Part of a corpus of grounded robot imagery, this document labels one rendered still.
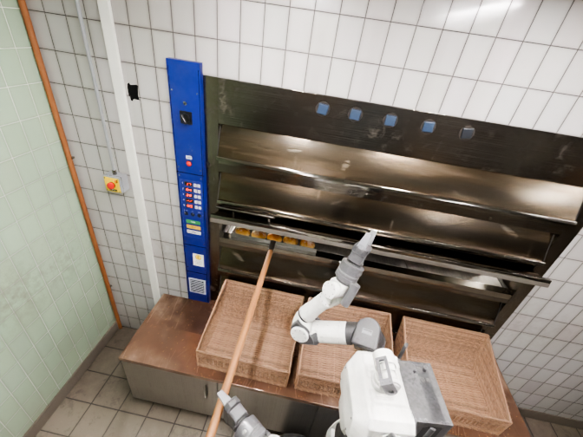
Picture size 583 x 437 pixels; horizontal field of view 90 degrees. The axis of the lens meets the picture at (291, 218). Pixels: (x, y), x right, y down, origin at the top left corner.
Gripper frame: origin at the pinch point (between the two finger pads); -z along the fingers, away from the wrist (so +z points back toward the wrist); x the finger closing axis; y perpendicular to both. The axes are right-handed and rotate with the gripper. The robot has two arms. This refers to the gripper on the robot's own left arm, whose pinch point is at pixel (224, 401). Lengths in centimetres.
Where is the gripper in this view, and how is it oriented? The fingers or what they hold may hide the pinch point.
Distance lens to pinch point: 125.5
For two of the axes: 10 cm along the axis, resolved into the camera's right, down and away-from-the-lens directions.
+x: -1.2, 8.3, 5.5
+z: 7.3, 4.5, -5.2
